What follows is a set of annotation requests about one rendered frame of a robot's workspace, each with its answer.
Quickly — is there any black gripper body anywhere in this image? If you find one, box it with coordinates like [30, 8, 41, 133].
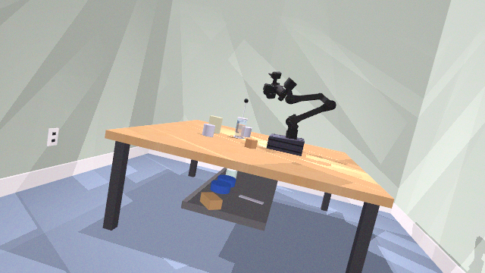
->
[266, 71, 283, 99]

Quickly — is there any french press coffee maker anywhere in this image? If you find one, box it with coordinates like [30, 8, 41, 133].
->
[234, 99, 249, 139]

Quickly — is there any white block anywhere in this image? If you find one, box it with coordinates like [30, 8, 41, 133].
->
[208, 116, 223, 134]

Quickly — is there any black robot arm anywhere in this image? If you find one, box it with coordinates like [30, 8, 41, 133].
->
[263, 78, 336, 140]

